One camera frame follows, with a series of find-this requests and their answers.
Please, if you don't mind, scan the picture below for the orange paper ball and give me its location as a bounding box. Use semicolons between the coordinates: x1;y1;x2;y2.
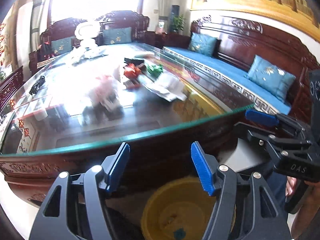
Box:
124;63;141;79

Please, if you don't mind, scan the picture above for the green paper ball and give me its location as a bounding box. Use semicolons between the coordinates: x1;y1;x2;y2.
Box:
146;64;163;79

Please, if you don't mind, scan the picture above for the black foam square block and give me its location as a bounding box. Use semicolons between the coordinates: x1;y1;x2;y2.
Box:
124;57;144;66

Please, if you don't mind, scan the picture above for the yellow trash bin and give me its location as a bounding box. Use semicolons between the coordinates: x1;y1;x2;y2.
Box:
140;175;237;240

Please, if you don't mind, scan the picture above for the person right hand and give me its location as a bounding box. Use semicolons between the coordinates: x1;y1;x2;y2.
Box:
291;181;319;239

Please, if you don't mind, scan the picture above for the teal pillow near bench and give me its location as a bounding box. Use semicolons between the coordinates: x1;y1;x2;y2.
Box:
246;55;296;102

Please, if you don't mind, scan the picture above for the teal pillow bench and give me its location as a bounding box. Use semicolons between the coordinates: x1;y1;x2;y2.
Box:
246;55;296;102
188;33;217;57

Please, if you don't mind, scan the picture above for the long wooden sofa bench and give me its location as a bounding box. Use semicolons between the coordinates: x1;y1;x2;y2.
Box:
162;15;319;123

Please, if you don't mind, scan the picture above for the blue bench cushion mat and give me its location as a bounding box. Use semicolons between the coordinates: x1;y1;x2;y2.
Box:
163;47;291;115

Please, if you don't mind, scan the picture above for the teal pillow far bench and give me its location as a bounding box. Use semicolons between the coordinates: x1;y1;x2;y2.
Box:
188;33;217;57

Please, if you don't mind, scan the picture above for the teal pillow right armchair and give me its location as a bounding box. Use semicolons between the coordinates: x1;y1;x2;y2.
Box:
103;27;132;45

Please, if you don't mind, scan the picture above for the teal pillow armchair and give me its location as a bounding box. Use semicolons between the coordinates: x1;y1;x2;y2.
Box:
51;36;75;55
103;27;132;45

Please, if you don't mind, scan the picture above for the teal pillow left armchair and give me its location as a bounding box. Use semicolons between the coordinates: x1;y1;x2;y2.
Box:
51;36;75;55

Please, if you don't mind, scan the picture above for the wooden tv cabinet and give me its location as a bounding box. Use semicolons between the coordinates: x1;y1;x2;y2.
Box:
0;66;24;110

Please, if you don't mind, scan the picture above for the potted green plant corner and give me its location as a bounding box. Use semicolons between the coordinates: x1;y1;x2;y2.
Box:
170;15;185;34

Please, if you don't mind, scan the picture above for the white robot toy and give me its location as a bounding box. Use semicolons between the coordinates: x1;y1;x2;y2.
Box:
74;21;100;49

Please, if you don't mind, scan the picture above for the carved wooden double armchair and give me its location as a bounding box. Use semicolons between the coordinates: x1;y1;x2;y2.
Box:
29;10;150;75

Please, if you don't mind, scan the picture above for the black coiled cable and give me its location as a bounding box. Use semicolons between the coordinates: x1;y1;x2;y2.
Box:
29;75;46;95

